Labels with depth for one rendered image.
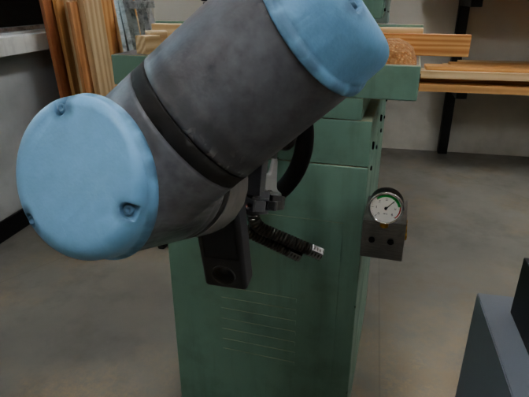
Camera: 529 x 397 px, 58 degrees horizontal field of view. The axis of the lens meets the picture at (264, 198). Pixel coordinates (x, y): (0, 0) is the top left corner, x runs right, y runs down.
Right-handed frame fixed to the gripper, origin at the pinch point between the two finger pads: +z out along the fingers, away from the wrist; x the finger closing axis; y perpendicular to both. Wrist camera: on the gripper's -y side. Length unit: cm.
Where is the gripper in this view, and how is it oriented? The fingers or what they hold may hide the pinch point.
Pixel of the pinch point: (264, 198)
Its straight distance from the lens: 60.1
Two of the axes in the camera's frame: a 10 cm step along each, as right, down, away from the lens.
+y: 0.9, -9.9, -0.6
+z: 2.9, -0.3, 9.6
